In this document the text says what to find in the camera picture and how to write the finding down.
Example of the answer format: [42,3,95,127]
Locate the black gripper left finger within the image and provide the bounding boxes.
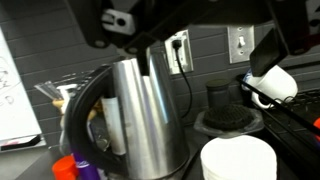
[66,0,201,75]

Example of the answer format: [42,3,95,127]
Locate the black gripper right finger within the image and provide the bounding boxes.
[249,0,313,78]

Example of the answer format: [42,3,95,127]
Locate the black dish rack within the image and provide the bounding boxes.
[235,74,320,180]

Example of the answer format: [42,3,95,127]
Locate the clear plastic dish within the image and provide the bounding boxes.
[193,107,265,139]

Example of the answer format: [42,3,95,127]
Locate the white ceramic mug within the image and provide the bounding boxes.
[241,64,299,110]

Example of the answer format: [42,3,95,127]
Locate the black cylindrical container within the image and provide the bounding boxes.
[205,78,231,108]

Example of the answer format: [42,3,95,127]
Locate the black round scrubber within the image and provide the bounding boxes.
[202,103,254,132]

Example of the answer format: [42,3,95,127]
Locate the steel plate power outlet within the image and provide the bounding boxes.
[163,29,195,76]

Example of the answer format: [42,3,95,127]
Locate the white foam cup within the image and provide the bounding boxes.
[199,134,279,180]

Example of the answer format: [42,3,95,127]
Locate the whiteboard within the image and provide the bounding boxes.
[0,28,46,153]

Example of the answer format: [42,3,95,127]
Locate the orange bottle cap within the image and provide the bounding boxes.
[51,154,80,180]

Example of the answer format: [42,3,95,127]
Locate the steel plate light switch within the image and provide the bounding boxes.
[227,24,256,65]

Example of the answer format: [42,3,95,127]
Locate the black kettle power cord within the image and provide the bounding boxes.
[171,38,194,120]

